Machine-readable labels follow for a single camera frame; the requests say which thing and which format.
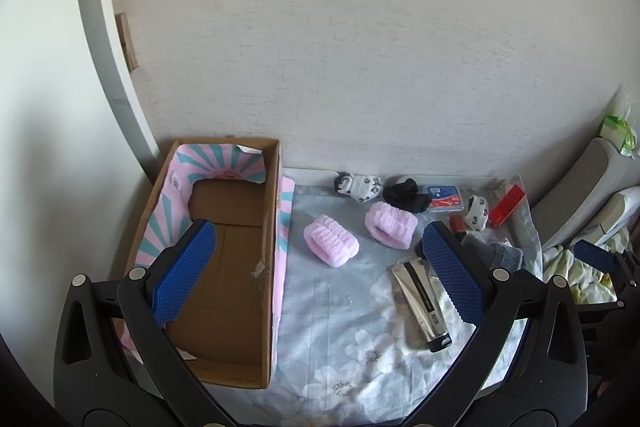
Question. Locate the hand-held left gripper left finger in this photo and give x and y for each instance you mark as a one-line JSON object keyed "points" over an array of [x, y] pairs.
{"points": [[185, 267]]}

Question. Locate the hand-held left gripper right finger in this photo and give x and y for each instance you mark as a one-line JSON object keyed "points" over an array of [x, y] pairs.
{"points": [[450, 272]]}

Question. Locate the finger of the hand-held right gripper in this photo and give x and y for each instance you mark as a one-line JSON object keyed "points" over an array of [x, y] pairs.
{"points": [[592, 255]]}

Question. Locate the cardboard box with pink lining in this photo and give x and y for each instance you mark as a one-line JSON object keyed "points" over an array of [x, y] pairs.
{"points": [[225, 257]]}

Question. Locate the grey sock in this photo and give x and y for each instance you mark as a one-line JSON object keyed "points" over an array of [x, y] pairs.
{"points": [[495, 252]]}

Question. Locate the white panda print sock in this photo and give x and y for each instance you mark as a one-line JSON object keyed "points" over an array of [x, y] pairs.
{"points": [[367, 189], [476, 213], [344, 183]]}

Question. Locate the pink fluffy wristband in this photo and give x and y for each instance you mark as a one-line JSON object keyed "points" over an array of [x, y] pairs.
{"points": [[331, 241], [390, 224]]}

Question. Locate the black sock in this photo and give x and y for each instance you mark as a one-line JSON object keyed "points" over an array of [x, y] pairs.
{"points": [[406, 196]]}

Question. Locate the floral blanket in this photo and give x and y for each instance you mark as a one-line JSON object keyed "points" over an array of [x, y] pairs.
{"points": [[565, 267]]}

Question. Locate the silver tube with black cap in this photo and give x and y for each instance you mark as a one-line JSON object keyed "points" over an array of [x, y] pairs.
{"points": [[422, 302]]}

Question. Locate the small red container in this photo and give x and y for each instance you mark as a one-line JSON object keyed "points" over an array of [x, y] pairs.
{"points": [[456, 223]]}

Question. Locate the beige chair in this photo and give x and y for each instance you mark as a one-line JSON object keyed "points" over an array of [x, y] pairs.
{"points": [[575, 187]]}

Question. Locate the blue and red card box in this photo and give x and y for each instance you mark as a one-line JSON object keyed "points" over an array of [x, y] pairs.
{"points": [[446, 198]]}

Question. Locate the pale floral table cloth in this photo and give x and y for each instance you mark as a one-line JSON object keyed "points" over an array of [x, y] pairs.
{"points": [[340, 307]]}

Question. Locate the green tissue pack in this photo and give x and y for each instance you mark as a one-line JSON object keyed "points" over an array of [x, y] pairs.
{"points": [[617, 132]]}

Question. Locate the brown wall plate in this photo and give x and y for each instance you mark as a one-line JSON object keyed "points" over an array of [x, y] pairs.
{"points": [[126, 42]]}

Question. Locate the grey door frame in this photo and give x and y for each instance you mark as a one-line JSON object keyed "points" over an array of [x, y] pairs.
{"points": [[100, 32]]}

